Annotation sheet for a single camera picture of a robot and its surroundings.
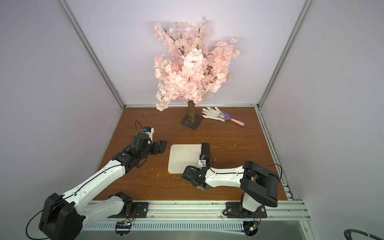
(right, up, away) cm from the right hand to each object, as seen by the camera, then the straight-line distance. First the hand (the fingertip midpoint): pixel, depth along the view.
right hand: (198, 171), depth 85 cm
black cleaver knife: (+5, +10, +10) cm, 15 cm away
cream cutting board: (-10, +8, +6) cm, 14 cm away
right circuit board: (+25, -21, -16) cm, 36 cm away
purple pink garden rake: (+23, +33, +27) cm, 48 cm away
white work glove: (+13, +35, +29) cm, 47 cm away
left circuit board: (-37, -22, -14) cm, 46 cm away
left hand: (-21, +18, -3) cm, 28 cm away
